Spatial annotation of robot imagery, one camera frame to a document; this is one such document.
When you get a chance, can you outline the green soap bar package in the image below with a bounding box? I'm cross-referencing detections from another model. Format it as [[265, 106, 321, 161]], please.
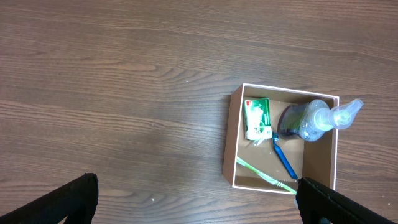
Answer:
[[243, 98, 273, 146]]

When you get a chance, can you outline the pink open cardboard box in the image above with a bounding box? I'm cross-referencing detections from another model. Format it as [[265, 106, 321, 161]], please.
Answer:
[[222, 83, 340, 194]]

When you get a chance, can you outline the green toothbrush with cap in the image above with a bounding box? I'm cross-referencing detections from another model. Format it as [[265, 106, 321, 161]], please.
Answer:
[[232, 156, 299, 208]]

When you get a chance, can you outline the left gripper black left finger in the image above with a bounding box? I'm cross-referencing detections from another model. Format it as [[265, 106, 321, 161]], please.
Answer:
[[1, 173, 99, 224]]

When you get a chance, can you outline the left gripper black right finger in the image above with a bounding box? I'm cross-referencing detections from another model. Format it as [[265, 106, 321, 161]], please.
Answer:
[[295, 177, 394, 224]]

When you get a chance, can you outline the clear pump dispenser bottle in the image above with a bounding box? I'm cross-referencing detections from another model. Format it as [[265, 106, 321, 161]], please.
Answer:
[[277, 99, 364, 142]]

